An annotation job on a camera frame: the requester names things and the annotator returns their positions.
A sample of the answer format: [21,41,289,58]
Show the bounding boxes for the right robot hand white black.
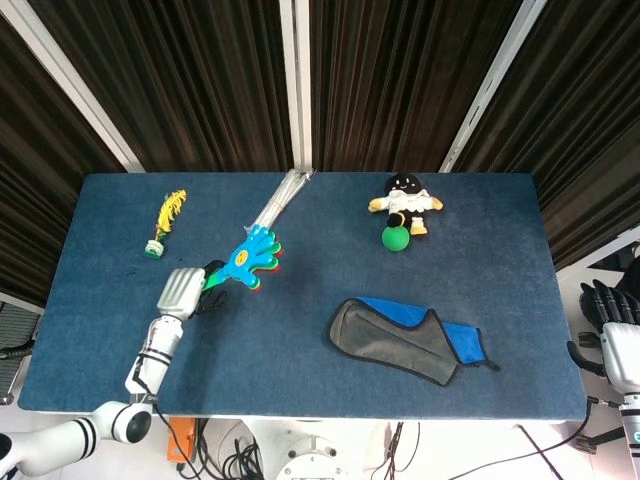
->
[566,279,640,395]

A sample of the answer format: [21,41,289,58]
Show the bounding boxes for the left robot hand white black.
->
[156,259,229,321]

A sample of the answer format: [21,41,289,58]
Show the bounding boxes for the blue hand clapper green handle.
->
[202,224,284,294]

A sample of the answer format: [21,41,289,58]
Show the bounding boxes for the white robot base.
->
[244,418,396,480]

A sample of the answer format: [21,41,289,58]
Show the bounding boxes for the orange plastic box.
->
[167,417,197,464]

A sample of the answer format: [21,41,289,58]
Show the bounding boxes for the yellow feather shuttlecock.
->
[143,188,189,260]

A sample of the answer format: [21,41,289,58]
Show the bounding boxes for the dark metal connector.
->
[574,433,620,454]

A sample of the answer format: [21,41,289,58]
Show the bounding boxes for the blue fabric table cover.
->
[17,172,589,421]

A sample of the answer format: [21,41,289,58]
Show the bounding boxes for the bundle of clear wrapped straws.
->
[243,168,316,236]

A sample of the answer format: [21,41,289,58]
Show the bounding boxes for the grey mesh chair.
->
[0,298,45,405]

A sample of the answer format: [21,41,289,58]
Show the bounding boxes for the dark brown pleated curtain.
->
[0,0,640,301]

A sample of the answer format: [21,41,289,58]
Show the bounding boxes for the grey blue microfibre cloth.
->
[327,296,501,389]

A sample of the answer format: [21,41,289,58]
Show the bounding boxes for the green foam ball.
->
[381,225,411,251]

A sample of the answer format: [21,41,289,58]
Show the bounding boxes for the black white plush doll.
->
[368,172,445,236]

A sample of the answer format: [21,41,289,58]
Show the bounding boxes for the long black cable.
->
[432,394,621,480]

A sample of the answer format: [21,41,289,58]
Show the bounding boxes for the white aluminium frame bar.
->
[555,227,640,282]

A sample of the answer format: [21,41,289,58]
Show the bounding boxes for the black cable bundle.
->
[197,419,274,480]

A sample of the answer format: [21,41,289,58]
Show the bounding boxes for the white aluminium frame post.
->
[438,0,551,174]
[0,0,146,174]
[278,0,314,171]

